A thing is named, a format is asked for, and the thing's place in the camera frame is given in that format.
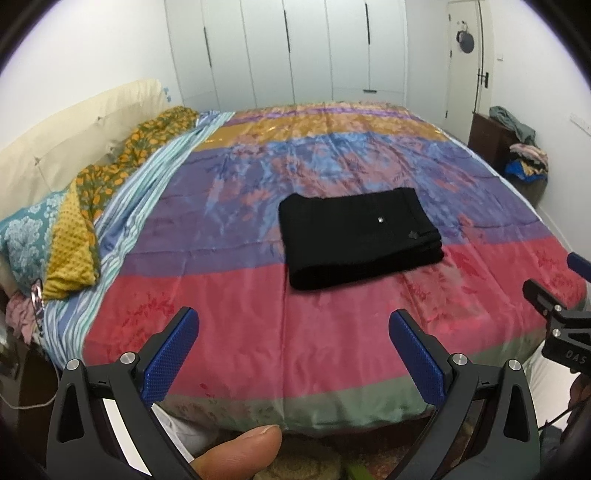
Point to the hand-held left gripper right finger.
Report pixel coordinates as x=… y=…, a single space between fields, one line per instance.
x=415 y=353

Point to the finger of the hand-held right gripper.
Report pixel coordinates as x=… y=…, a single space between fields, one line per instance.
x=542 y=300
x=581 y=264

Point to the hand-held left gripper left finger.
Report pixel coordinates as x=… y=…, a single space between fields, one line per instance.
x=173 y=350

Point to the black pants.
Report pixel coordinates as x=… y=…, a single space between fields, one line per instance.
x=351 y=240

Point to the person's left hand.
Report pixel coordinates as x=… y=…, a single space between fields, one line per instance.
x=240 y=452

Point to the pile of mixed clothes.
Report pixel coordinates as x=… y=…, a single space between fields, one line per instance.
x=528 y=161

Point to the yellow textured pillow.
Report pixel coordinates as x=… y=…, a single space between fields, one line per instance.
x=71 y=249

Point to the dark bedside table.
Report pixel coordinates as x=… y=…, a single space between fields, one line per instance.
x=32 y=383

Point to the dark wooden cabinet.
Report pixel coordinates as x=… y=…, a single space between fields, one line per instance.
x=489 y=138

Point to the pink crumpled clothes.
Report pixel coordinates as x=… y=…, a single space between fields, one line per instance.
x=21 y=318

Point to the blue striped bed sheet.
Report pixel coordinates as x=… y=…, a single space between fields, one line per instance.
x=138 y=184

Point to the teal patterned pillow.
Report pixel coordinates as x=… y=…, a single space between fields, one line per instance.
x=27 y=240

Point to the white door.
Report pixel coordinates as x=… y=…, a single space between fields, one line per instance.
x=464 y=92

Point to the cream padded headboard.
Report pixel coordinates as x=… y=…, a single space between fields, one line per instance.
x=69 y=134

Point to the round grey door hanger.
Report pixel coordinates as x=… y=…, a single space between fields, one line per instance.
x=466 y=41

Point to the white wardrobe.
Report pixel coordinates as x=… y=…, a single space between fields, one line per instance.
x=277 y=46

